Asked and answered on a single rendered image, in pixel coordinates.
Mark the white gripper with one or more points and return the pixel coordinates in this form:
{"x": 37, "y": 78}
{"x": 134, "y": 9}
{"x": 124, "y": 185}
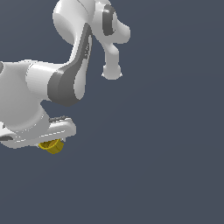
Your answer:
{"x": 43, "y": 132}

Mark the yellow cup-shaped object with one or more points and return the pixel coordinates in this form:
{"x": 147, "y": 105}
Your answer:
{"x": 54, "y": 146}

